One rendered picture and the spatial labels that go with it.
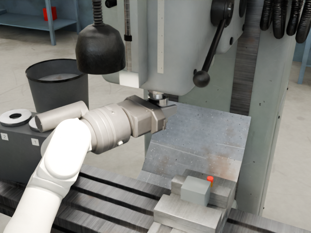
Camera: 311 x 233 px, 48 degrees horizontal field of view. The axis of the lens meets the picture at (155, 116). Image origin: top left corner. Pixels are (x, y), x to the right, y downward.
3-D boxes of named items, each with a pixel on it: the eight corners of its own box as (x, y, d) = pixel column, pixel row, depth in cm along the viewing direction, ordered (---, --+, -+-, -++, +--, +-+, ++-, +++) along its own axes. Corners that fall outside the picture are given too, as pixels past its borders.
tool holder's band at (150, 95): (152, 105, 75) (152, 101, 75) (144, 96, 79) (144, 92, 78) (172, 101, 77) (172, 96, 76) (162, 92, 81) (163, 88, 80)
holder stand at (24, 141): (62, 192, 103) (52, 134, 93) (-1, 178, 109) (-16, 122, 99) (81, 168, 113) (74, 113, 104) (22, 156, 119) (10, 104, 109)
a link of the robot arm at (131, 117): (166, 103, 71) (118, 121, 64) (165, 143, 75) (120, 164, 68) (129, 84, 79) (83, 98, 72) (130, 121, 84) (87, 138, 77)
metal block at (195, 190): (203, 213, 84) (204, 194, 81) (179, 206, 86) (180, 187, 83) (209, 200, 88) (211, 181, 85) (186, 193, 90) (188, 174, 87)
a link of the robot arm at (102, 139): (120, 143, 66) (65, 166, 60) (100, 156, 75) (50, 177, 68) (95, 90, 67) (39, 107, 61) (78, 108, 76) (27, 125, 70)
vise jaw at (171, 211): (214, 242, 78) (215, 229, 76) (153, 221, 83) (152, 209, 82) (220, 223, 83) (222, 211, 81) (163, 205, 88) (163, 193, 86)
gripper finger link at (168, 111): (174, 114, 80) (153, 122, 76) (175, 101, 78) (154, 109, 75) (179, 116, 79) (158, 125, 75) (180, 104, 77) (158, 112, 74)
